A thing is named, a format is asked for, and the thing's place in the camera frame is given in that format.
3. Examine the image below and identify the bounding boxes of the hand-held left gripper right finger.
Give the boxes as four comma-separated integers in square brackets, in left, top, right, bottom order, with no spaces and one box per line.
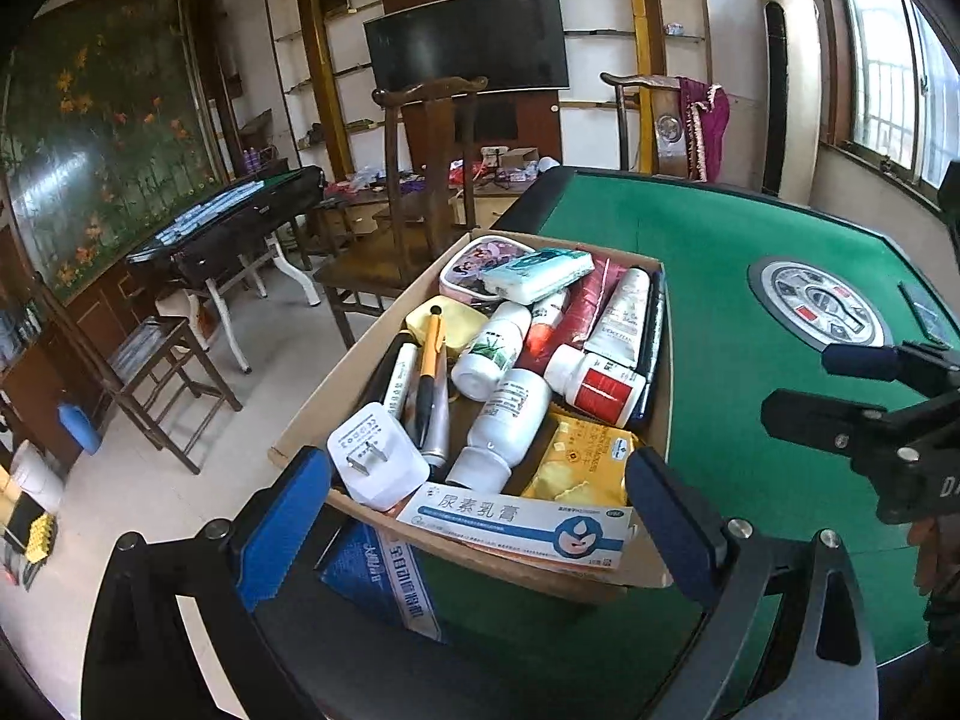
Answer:
[625,446,878,720]

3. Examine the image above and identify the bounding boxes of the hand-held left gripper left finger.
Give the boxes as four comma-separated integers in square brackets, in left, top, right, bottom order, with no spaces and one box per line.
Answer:
[81,446,335,720]

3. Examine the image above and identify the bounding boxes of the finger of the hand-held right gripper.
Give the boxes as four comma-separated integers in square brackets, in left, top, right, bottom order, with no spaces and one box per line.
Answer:
[821,341,960,395]
[761,388,923,466]

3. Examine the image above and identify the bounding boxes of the white square box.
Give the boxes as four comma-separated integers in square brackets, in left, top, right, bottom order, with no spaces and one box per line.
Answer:
[326,401,432,515]

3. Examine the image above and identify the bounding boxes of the gold foil packet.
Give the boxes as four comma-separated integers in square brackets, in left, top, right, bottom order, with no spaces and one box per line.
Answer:
[521,420,638,507]

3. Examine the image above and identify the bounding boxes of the cardboard box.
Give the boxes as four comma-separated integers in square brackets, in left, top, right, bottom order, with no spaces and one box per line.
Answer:
[268,229,676,608]

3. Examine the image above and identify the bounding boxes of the white bottle red label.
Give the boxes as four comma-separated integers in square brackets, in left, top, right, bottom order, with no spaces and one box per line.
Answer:
[544,345,647,428]

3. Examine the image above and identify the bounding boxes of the white blue ointment box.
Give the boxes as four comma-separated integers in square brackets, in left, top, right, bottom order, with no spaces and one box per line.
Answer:
[396,487,635,575]

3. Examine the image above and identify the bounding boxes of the orange-capped black marker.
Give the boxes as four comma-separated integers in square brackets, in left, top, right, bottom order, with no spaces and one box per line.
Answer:
[360,330,421,421]

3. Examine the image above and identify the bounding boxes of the plain white bottle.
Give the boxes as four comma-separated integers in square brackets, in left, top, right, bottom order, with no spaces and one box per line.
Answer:
[446,367,554,490]

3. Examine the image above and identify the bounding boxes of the white hand cream tube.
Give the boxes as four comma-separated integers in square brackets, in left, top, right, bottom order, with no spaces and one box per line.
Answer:
[583,266,652,370]

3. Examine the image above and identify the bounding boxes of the orange black pen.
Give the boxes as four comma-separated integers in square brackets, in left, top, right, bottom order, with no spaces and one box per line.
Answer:
[415,313,449,451]

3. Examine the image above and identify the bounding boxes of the red zip pouch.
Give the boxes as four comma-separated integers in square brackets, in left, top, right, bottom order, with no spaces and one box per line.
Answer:
[517,255,638,391]

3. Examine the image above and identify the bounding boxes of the white bottle green label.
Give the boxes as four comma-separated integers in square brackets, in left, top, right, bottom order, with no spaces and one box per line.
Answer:
[450,301,533,402]

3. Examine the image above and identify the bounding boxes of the pale yellow case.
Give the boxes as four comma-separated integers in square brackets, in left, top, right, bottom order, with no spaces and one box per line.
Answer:
[405,296,492,353]

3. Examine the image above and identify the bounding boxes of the teal tissue pack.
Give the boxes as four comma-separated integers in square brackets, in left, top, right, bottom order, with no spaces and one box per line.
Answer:
[480,249,595,306]

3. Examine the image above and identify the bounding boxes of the pink printed lidded case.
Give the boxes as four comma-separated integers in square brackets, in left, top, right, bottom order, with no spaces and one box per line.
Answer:
[439,235,537,305]

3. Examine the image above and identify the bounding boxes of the person's right hand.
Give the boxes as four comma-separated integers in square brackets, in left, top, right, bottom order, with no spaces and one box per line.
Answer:
[911,521,950,597]

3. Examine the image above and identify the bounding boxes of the black phone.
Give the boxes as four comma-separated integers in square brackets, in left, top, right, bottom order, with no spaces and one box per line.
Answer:
[898,281,953,342]

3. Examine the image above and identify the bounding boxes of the round table control panel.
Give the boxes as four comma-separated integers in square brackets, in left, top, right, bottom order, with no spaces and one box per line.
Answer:
[748,255,893,353]

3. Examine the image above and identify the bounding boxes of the wooden stool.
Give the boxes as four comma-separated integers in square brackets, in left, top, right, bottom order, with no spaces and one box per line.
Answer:
[37,270,245,475]

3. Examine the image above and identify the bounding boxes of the yellow black block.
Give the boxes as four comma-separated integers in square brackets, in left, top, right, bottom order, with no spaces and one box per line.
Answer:
[26,514,59,563]

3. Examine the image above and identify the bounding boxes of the standing air conditioner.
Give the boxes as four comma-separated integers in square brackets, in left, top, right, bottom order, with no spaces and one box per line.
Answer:
[754,0,822,207]

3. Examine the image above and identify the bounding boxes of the purple fringed cloth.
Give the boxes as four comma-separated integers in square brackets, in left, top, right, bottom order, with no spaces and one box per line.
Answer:
[679,77,730,182]

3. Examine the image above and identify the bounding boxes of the window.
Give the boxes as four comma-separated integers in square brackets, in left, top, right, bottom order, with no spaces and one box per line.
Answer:
[814,0,960,188]

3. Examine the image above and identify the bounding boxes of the black mahjong table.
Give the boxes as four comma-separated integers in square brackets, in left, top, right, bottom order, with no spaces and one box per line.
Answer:
[126,165,325,374]

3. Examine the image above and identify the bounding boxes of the low wooden television cabinet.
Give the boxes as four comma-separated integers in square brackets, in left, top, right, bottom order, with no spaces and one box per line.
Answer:
[304,157,541,241]

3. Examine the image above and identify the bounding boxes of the row of mahjong tiles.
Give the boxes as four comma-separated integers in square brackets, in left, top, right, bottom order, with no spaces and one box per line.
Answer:
[154,178,263,245]

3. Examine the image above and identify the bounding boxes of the wooden chair carved back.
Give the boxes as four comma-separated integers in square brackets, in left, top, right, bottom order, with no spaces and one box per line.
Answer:
[600,73,730,182]

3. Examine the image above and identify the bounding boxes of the dark wooden chair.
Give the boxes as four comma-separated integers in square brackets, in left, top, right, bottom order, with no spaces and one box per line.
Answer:
[311,76,490,350]

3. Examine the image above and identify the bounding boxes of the black television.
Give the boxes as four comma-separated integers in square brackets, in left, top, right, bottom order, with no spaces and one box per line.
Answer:
[364,0,571,95]

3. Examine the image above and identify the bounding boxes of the flower wall mural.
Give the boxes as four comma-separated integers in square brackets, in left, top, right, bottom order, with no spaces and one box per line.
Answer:
[0,0,218,308]

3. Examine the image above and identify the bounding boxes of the black wall panel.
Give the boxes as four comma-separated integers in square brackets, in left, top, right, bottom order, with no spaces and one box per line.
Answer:
[472,101,520,143]

